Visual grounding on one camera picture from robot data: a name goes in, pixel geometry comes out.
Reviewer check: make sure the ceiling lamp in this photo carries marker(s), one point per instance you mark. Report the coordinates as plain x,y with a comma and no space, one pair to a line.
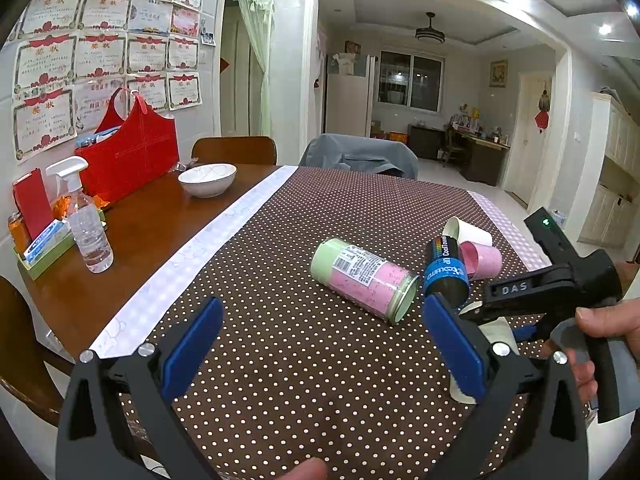
429,32

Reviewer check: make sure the framed wall picture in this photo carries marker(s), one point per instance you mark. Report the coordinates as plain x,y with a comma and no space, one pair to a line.
498,73

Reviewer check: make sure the dark desk chair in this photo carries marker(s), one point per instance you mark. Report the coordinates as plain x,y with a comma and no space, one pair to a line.
454,147

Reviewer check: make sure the white refrigerator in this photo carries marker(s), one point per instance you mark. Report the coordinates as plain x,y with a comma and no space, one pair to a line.
347,105

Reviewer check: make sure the group of award certificates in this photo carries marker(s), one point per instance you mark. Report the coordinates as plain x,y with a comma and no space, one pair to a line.
50,60

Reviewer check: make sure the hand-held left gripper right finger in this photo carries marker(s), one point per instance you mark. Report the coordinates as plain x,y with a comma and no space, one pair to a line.
457,355

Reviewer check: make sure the green and pink cup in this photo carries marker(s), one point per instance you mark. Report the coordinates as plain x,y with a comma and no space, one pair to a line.
360,275

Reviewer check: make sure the grey covered chair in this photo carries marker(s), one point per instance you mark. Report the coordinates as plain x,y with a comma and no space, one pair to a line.
360,157

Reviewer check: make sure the person's right hand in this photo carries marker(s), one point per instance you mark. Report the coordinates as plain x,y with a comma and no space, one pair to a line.
602,320

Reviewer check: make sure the orange packet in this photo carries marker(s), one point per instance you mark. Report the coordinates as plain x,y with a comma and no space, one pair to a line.
19,235

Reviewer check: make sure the red hanging decoration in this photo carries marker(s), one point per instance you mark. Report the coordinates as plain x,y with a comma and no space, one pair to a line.
542,110

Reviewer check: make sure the red bag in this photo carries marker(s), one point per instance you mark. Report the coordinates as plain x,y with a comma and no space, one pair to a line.
135,155

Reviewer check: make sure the green tray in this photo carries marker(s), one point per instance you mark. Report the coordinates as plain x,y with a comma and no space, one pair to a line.
45,266

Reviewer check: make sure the window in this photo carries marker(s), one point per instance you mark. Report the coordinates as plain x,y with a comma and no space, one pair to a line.
410,80

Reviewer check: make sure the white bowl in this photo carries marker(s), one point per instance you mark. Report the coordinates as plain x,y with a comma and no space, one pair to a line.
207,182

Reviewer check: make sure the wooden chair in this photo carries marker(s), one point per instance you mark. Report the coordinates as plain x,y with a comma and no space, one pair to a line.
22,355
235,150

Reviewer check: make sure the blue tissue pack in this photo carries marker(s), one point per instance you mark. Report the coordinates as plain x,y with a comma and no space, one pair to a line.
47,242

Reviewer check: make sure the dark wooden desk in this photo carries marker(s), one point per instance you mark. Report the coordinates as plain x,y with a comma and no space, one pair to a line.
485,157

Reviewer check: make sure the brown polka dot tablecloth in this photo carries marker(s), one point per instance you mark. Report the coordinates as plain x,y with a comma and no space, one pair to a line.
300,385

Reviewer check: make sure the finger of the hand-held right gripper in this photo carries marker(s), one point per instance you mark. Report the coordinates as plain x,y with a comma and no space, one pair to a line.
526,334
505,314

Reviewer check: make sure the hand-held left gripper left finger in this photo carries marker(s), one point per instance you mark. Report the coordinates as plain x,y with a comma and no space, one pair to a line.
192,355

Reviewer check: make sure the black and blue cup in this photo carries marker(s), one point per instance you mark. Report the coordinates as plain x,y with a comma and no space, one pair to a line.
444,270

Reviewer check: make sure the white door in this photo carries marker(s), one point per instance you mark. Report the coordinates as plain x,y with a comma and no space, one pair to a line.
525,145

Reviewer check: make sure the clear spray bottle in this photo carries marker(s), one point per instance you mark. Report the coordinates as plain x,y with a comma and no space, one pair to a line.
91,240

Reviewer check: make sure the white paper cup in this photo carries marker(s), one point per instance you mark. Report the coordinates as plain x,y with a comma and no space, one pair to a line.
497,336
467,232

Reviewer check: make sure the person's left hand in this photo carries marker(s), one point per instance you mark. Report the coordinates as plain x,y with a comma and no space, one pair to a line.
309,470

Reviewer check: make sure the red box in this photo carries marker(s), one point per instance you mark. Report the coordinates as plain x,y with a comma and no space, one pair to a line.
32,205

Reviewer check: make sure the cream cabinet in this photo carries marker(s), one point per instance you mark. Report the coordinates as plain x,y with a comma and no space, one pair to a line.
617,170

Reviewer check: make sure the green curtain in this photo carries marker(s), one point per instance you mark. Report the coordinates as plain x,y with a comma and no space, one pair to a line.
255,60

